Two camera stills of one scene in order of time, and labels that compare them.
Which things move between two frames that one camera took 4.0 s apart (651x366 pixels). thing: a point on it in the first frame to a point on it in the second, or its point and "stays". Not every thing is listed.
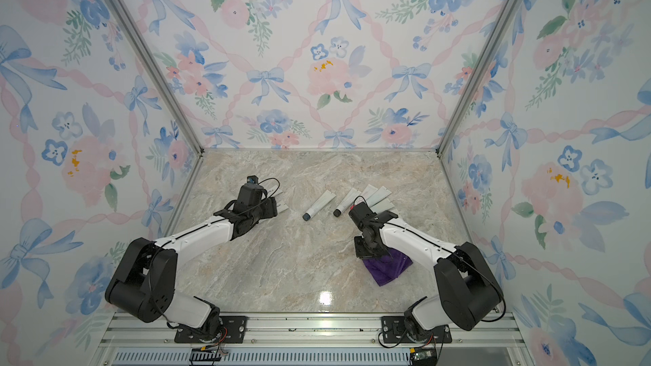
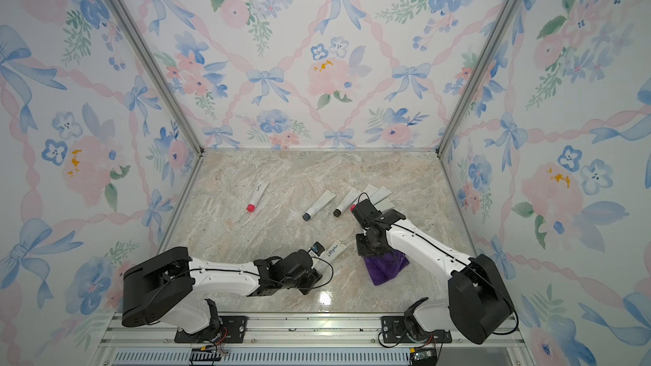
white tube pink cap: [347, 201] to [369, 191]
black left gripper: [270, 204] to [314, 277]
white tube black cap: [352, 195] stays
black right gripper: [360, 252] stays
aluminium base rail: [310, 340] stays
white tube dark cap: [281, 207] to [330, 253]
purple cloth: [386, 268] stays
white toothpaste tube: [377, 196] stays
